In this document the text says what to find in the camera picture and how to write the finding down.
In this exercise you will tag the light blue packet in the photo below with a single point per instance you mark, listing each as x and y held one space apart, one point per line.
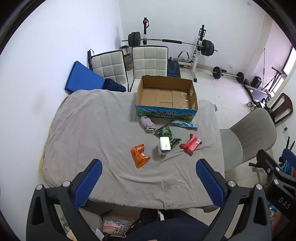
182 124

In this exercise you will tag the long barbell with black plates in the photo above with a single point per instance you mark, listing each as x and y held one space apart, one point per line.
171 41

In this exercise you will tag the black treadmill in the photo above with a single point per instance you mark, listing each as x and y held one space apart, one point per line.
254 91

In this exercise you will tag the orange snack packet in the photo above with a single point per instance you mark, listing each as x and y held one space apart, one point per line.
138 155

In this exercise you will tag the dark blue bag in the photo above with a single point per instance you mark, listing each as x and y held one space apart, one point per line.
113 85

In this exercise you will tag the blue foam mat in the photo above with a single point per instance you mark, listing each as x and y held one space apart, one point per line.
83 78

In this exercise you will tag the window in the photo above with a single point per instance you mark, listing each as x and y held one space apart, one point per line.
291 61

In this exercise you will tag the green snack packet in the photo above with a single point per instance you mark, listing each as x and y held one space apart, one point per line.
165 132

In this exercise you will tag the white tissue pack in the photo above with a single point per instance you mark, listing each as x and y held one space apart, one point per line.
164 146

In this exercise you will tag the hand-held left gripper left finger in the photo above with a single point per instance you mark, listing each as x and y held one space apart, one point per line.
89 183

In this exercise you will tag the brown wooden chair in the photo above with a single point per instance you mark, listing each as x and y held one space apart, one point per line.
285 104

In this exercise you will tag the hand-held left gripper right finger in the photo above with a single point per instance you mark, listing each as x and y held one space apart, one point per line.
209 183

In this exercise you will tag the cardboard box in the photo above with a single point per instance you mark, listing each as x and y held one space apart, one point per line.
161 97

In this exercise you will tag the grey stool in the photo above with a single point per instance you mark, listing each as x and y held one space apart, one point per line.
92 220

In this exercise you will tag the short barbell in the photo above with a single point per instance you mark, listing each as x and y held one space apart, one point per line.
227 74

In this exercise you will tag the black speaker box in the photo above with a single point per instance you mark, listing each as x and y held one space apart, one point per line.
256 81

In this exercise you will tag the blue cloth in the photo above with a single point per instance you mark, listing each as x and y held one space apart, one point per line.
288 168

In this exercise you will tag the person's dark clothing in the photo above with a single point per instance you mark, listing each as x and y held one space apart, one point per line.
166 228

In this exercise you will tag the clear water jug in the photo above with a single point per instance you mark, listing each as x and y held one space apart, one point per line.
128 61

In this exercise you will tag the grey tablecloth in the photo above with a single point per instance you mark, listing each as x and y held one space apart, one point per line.
92 139

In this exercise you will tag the white barbell rack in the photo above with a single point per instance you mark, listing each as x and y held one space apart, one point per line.
198 46

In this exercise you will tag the grey shell chair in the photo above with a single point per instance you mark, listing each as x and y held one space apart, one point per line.
254 129

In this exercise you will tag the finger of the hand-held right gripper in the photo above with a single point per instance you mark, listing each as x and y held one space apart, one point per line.
268 161
289 154

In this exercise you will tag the white quilted chair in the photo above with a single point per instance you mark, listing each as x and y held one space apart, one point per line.
149 60
108 67

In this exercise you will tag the black weight plates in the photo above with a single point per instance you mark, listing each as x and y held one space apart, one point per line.
247 81

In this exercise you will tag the patterned cloth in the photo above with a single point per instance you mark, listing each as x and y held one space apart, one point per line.
115 226

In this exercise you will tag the red snack packet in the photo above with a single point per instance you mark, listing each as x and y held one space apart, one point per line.
190 144

